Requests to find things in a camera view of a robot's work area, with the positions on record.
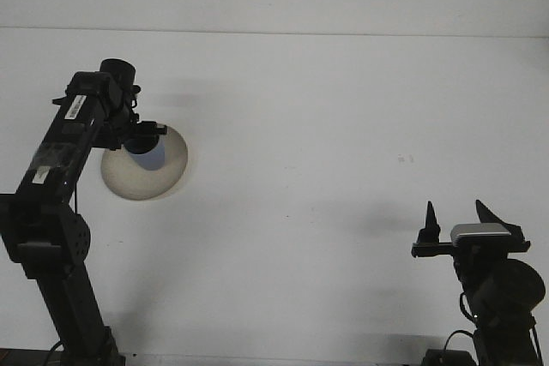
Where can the pale blue cup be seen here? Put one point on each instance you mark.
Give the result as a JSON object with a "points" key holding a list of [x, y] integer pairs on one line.
{"points": [[152, 160]]}

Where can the pale round plate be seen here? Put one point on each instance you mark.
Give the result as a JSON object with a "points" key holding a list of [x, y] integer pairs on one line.
{"points": [[146, 186]]}

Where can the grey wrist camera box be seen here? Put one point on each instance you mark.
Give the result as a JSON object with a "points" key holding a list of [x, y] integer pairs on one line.
{"points": [[480, 235]]}

